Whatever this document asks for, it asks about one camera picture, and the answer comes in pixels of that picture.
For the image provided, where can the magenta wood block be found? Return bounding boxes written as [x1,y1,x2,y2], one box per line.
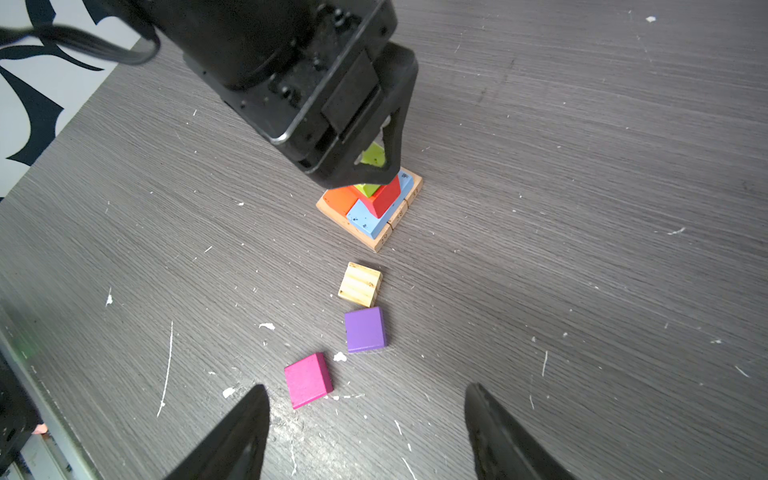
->
[284,352,333,410]

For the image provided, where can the aluminium mounting rail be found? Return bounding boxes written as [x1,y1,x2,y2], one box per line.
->
[1,308,103,479]

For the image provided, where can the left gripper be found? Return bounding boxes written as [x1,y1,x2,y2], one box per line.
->
[182,1,418,189]

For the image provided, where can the light blue wood block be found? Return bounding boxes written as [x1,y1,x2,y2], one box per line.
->
[346,169,416,240]

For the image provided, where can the red arch wood block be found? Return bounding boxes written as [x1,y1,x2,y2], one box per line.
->
[362,176,401,218]

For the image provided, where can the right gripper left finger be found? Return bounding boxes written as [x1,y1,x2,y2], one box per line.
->
[165,385,270,480]

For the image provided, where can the natural wood long block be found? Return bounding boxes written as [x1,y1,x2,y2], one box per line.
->
[388,199,409,229]
[316,198,394,253]
[398,168,423,206]

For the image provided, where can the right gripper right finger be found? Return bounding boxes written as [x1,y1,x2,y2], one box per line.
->
[464,383,575,480]

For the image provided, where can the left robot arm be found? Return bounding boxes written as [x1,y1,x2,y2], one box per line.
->
[1,1,418,189]

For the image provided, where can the green wood block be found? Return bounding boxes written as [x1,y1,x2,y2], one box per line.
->
[355,142,386,198]

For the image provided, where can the purple wood cube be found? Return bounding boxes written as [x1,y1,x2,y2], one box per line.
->
[344,307,387,353]

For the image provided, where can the orange wood block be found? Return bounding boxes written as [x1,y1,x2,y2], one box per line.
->
[322,186,360,217]

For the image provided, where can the small natural wood cube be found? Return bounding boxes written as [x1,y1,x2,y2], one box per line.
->
[338,262,383,308]

